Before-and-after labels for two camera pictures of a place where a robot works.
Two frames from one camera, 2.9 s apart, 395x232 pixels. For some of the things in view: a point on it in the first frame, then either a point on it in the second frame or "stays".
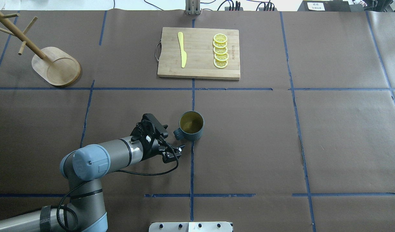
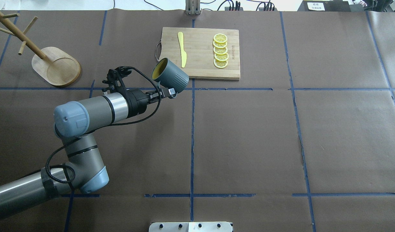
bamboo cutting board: x=198 y=44 stays
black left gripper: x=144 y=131 → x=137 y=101
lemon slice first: x=220 y=38 stays
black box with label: x=324 y=6 stays
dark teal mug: x=191 y=125 → x=170 y=76
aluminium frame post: x=192 y=7 stays
